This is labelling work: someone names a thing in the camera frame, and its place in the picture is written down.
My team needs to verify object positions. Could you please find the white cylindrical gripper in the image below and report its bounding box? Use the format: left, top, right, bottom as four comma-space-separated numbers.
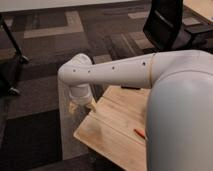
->
68, 84, 96, 113

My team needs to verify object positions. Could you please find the orange-red chili pepper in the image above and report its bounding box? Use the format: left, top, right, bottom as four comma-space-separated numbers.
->
134, 129, 146, 139

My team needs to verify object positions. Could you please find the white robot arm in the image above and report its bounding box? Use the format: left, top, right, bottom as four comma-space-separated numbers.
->
58, 50, 213, 171

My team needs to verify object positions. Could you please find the black rectangular phone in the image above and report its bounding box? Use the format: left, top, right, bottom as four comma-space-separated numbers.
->
120, 86, 141, 90

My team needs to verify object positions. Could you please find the black rolling stand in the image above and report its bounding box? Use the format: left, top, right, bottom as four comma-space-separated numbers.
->
0, 13, 29, 96

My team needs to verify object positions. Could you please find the black office chair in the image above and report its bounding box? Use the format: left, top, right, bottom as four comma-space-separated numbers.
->
143, 0, 213, 51

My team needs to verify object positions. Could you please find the light wooden desk corner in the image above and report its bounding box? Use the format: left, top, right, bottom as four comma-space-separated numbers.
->
183, 0, 213, 23

